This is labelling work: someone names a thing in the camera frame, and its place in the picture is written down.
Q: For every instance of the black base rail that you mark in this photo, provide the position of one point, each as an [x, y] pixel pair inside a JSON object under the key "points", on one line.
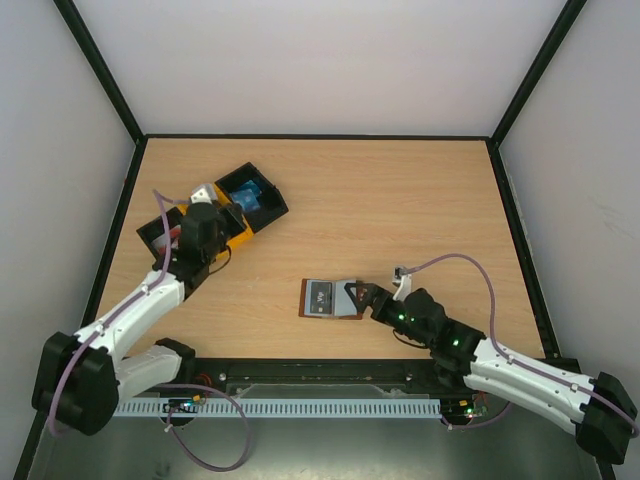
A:
{"points": [[413, 376]]}

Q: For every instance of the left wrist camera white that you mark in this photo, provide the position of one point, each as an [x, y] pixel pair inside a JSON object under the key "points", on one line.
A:
{"points": [[204, 193]]}

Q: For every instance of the grey VIP card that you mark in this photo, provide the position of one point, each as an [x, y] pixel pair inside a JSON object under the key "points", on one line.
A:
{"points": [[318, 298]]}

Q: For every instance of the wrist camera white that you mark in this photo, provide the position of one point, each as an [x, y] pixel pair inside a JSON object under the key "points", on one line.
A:
{"points": [[204, 193], [402, 280]]}

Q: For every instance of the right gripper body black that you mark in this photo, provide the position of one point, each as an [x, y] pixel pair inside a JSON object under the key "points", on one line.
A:
{"points": [[373, 300]]}

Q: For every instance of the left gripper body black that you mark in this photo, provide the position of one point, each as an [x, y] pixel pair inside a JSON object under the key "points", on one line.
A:
{"points": [[236, 227]]}

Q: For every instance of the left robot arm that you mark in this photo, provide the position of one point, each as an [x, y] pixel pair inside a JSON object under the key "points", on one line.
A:
{"points": [[82, 378]]}

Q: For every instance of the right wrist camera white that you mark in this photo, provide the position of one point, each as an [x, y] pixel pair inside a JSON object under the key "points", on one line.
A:
{"points": [[402, 280]]}

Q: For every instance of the slotted cable duct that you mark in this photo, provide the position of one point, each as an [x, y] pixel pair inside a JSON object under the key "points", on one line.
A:
{"points": [[283, 408]]}

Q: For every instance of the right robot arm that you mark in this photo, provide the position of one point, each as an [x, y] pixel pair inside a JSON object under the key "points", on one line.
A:
{"points": [[597, 411]]}

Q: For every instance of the brown leather card holder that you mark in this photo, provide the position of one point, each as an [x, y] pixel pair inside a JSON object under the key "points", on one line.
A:
{"points": [[343, 307]]}

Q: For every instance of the yellow bin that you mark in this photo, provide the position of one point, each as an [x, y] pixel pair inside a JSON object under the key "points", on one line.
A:
{"points": [[223, 198]]}

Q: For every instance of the black frame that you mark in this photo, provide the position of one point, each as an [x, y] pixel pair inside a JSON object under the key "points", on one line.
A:
{"points": [[561, 27]]}

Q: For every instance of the black bin left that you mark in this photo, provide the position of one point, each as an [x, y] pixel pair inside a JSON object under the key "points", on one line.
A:
{"points": [[152, 233]]}

